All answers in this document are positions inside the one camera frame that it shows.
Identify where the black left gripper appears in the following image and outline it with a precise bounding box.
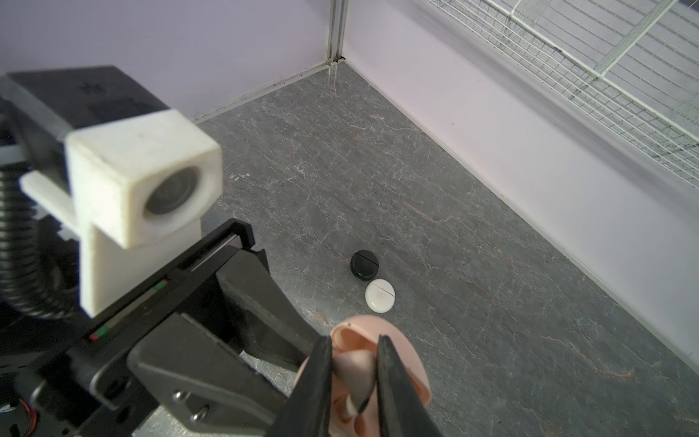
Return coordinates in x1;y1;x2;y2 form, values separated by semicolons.
10;218;320;436

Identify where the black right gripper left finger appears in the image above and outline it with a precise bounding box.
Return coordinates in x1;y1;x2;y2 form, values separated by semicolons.
266;336;333;437

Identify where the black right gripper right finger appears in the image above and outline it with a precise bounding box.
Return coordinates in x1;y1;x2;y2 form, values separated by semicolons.
377;335;442;437

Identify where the pink earbud charging case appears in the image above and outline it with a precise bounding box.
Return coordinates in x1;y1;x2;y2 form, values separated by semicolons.
291;314;433;437

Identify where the white earbud charging case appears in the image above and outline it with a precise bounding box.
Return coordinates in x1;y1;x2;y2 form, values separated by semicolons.
365;279;396;314

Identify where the black earbud charging case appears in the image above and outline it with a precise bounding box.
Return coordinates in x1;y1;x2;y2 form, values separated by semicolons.
349;249;380;282

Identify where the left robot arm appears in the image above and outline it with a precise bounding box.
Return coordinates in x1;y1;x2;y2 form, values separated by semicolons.
1;164;319;436

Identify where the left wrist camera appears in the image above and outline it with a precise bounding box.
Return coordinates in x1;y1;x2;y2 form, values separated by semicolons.
1;66;222;320

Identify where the aluminium corner frame post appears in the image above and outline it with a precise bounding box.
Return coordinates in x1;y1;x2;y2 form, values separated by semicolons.
326;0;349;65

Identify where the white wire shelf basket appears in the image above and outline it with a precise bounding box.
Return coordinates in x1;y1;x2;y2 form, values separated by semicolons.
435;0;698;186

